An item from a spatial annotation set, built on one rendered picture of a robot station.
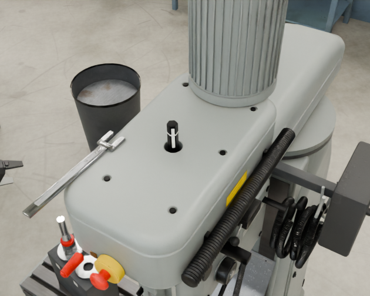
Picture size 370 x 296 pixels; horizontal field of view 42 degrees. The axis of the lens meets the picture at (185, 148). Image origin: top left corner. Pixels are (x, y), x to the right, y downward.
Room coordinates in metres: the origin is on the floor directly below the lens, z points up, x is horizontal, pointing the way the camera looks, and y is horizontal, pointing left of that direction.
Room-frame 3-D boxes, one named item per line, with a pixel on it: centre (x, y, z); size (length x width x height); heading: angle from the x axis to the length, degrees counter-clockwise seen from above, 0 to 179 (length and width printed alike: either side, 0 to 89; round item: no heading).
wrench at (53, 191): (0.61, 0.21, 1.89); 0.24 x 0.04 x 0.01; 145
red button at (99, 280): (0.46, 0.16, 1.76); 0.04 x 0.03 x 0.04; 58
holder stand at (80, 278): (0.91, 0.37, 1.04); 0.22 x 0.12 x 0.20; 46
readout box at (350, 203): (0.75, -0.42, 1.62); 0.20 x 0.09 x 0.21; 148
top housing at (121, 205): (0.69, 0.02, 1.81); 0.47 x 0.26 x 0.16; 148
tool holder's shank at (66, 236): (0.94, 0.40, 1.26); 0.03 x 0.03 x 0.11
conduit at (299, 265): (0.80, -0.29, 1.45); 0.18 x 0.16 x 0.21; 148
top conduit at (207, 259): (0.63, -0.12, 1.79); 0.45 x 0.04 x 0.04; 148
